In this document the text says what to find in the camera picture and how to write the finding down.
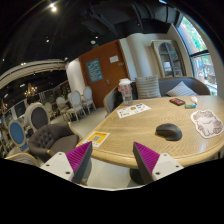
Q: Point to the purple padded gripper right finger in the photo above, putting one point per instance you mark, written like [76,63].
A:
[154,166]

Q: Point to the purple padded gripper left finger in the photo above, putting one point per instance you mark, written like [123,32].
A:
[72,165]

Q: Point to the black computer mouse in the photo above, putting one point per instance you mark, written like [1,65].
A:
[169,131]

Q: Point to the cat-shaped mouse pad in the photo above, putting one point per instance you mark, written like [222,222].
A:
[207,124]

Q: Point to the yellow QR code sign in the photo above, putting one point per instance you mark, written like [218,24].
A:
[96,138]

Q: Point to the grey tufted armchair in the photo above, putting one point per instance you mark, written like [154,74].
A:
[53,138]

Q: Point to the white sticker sheet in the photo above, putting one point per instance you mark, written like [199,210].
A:
[132,110]

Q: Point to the white dining chair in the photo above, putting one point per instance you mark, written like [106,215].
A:
[76,104]
[62,105]
[88,100]

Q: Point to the grey oval-back chair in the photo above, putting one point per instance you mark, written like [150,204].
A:
[36,116]

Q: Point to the black and red card box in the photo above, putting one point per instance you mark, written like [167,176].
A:
[177,101]

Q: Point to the small green pack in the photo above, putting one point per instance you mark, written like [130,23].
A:
[190,106]

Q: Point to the grey sofa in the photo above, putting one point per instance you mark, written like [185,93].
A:
[166,84]

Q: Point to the blue oval-back chair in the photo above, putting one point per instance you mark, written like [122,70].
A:
[17,135]

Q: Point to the striped cushion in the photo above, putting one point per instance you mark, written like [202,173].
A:
[148,87]

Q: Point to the small white object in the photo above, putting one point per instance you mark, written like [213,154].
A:
[194,99]

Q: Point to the light grey cushion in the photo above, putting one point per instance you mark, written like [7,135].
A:
[181,90]

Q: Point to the gold chandelier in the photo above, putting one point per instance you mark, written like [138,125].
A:
[31,91]

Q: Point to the blue poster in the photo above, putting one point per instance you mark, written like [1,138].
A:
[94,70]

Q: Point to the brown wooden door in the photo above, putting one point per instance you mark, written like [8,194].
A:
[112,72]

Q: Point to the grey glass-door cabinet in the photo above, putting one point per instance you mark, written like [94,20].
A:
[169,58]

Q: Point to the white paper notice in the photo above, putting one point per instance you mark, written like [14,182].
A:
[114,59]

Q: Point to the arched window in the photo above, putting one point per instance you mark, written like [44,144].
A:
[201,61]

